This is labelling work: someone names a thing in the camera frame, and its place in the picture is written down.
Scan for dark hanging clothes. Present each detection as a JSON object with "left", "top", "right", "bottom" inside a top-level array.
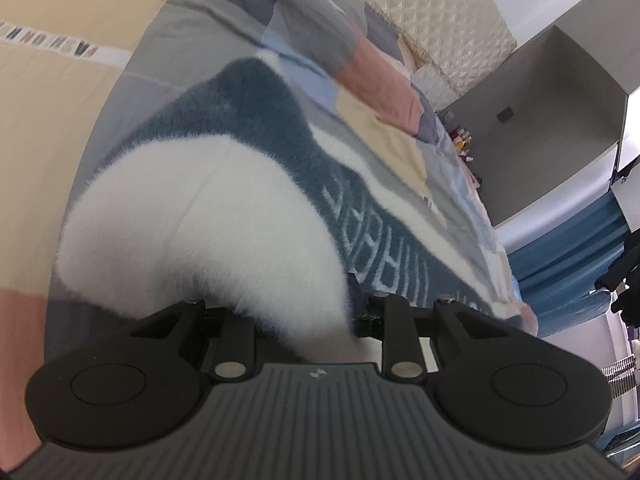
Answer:
[{"left": 594, "top": 230, "right": 640, "bottom": 313}]

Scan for cream quilted headboard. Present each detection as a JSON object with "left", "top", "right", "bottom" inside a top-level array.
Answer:
[{"left": 322, "top": 0, "right": 516, "bottom": 96}]

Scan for cream striped knit sweater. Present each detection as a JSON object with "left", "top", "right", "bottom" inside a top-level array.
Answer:
[{"left": 55, "top": 56, "right": 523, "bottom": 365}]

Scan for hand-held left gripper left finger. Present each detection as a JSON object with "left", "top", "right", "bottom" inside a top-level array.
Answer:
[{"left": 127, "top": 299, "right": 261, "bottom": 381}]

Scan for patchwork quilt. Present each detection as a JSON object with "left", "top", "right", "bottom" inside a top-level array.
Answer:
[{"left": 0, "top": 0, "right": 538, "bottom": 476}]

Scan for light blue cloth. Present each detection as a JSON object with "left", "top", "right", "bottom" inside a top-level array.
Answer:
[{"left": 535, "top": 290, "right": 613, "bottom": 338}]

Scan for white fuzzy pillow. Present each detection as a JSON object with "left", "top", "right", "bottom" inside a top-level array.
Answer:
[{"left": 410, "top": 60, "right": 451, "bottom": 111}]

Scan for cluster of small bottles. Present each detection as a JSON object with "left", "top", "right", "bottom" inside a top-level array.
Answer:
[{"left": 447, "top": 127, "right": 476, "bottom": 163}]

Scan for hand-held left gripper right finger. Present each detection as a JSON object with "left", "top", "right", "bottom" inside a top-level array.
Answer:
[{"left": 346, "top": 271, "right": 508, "bottom": 380}]

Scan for blue curtain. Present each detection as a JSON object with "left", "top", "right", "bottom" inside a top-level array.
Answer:
[{"left": 507, "top": 192, "right": 631, "bottom": 306}]

